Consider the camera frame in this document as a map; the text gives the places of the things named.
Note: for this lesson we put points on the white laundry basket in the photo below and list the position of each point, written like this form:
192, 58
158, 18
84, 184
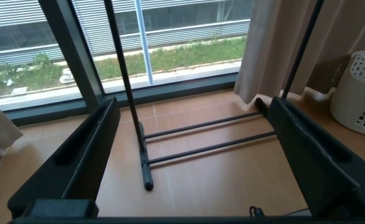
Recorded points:
353, 102

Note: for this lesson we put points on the black clothes rack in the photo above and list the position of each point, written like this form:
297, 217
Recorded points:
125, 77

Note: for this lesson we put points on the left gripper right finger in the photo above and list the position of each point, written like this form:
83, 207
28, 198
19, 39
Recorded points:
332, 186

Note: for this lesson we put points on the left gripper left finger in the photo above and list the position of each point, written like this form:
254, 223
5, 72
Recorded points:
42, 189

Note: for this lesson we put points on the window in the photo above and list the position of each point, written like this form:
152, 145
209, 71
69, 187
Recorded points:
30, 31

